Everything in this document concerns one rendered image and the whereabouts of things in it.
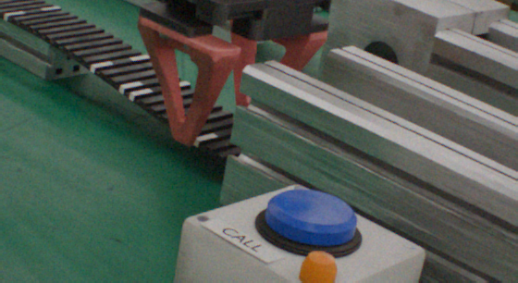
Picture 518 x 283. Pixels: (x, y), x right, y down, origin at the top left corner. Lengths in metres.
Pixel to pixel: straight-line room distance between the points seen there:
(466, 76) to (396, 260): 0.30
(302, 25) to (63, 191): 0.17
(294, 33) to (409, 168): 0.15
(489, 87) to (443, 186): 0.22
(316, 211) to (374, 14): 0.33
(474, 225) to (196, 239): 0.14
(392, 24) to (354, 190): 0.23
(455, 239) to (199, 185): 0.18
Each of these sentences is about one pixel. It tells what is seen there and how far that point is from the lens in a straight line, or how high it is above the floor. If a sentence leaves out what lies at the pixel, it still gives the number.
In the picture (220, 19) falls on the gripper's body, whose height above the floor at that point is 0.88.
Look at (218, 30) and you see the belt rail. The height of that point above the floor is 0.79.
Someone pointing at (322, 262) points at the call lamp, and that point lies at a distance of 0.48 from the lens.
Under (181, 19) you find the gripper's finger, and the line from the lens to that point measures 0.68.
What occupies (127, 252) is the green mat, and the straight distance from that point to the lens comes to 0.61.
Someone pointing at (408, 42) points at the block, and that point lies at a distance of 0.80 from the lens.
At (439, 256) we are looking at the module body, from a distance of 0.60.
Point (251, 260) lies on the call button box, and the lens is 0.49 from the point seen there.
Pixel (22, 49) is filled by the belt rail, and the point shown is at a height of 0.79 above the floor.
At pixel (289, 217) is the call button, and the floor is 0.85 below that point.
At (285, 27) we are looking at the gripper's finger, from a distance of 0.69.
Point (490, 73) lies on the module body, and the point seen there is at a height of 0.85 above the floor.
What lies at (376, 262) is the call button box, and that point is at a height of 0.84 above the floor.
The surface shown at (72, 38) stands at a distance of 0.81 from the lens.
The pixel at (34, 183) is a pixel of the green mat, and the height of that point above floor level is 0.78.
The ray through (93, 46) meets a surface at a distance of 0.80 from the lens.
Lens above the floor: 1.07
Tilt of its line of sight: 22 degrees down
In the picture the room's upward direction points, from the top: 11 degrees clockwise
